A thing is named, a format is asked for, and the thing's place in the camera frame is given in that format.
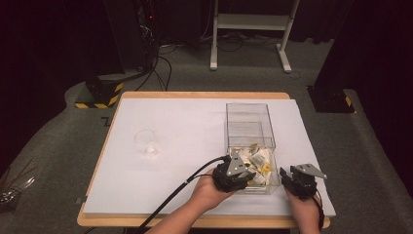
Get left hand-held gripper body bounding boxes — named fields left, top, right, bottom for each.
left=212, top=155, right=249, bottom=193

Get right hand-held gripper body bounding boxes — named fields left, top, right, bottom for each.
left=288, top=163, right=328, bottom=200

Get clear plastic drawer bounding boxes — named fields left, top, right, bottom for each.
left=226, top=145, right=281, bottom=196

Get pile of tea bags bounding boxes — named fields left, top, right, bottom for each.
left=229, top=144, right=273, bottom=188

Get clear plastic drawer housing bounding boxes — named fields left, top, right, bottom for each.
left=225, top=102, right=277, bottom=151

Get person's left hand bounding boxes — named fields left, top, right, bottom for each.
left=191, top=176, right=235, bottom=214

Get person's right hand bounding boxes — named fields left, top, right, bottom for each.
left=285, top=189, right=320, bottom=227

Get white table mat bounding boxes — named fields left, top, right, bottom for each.
left=82, top=97, right=337, bottom=217

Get wooden table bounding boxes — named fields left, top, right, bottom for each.
left=76, top=91, right=331, bottom=229

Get clear glass cup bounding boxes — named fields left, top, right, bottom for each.
left=133, top=129, right=160, bottom=158

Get white metal stand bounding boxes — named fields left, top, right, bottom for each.
left=209, top=0, right=301, bottom=74

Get black curtain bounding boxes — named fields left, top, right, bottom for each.
left=313, top=0, right=413, bottom=189
left=0, top=0, right=125, bottom=193

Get black yellow striped stand base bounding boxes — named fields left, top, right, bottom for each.
left=75, top=74, right=126, bottom=110

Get black computer tower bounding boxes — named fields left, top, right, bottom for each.
left=103, top=0, right=160, bottom=76

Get shiny metal tripod legs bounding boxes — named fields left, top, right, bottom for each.
left=0, top=158, right=37, bottom=213

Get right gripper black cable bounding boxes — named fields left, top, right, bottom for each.
left=311, top=189, right=326, bottom=232

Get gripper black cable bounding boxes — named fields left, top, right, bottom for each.
left=133, top=155, right=230, bottom=234
left=311, top=189, right=326, bottom=232

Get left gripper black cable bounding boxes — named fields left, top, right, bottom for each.
left=133, top=155, right=230, bottom=234

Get black floor cables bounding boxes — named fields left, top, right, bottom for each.
left=134, top=45, right=178, bottom=93

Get cables under white stand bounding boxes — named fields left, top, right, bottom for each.
left=198, top=30, right=281, bottom=53

